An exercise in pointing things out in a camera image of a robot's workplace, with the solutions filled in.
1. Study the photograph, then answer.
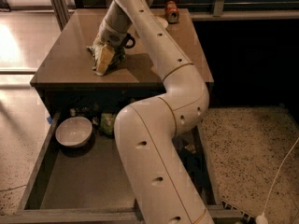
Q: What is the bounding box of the open grey top drawer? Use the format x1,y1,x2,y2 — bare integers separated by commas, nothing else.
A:
0,112,145,224

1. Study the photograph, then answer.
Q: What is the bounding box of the white bowl on cabinet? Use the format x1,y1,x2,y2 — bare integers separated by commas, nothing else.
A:
155,16,168,29

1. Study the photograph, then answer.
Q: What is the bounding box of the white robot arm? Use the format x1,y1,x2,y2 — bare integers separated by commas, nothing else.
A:
92,0,214,224

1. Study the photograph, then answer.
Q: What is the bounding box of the small bottle in drawer corner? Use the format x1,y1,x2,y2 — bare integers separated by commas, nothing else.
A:
69,108,76,117

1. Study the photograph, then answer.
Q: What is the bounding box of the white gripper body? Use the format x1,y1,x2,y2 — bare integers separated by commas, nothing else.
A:
96,20,129,48

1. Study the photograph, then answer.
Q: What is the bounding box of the green jalapeno chip bag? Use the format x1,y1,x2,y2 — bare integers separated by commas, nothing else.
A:
86,44,127,72

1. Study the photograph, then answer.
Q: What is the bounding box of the white plug adapter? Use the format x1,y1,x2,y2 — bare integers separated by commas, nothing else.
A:
255,213,269,224

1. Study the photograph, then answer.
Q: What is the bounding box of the white bowl in drawer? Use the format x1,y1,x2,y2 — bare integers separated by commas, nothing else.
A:
55,117,93,148

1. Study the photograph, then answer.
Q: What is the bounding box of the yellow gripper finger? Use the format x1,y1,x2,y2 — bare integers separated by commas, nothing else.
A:
93,36,103,70
95,45,115,76

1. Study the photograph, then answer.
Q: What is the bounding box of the green snack bag in drawer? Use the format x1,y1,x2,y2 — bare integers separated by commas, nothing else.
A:
100,113,116,136

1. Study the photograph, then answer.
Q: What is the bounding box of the dark blue yellow sponge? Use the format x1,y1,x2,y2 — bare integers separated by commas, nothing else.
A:
181,146,202,186

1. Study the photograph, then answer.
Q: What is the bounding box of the orange soda can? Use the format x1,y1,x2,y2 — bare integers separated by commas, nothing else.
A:
164,1,179,23

